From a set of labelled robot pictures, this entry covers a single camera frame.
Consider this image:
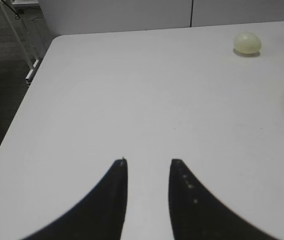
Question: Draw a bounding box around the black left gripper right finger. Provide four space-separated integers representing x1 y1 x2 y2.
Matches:
169 159 272 240

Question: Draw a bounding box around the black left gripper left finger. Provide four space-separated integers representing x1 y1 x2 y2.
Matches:
25 158 128 240

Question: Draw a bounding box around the pale white egg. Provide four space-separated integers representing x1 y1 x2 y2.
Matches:
234 32 262 55

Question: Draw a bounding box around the black cable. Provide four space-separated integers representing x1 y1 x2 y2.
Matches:
0 0 24 20

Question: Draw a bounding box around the white metal frame stand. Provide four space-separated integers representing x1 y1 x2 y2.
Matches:
0 0 43 86

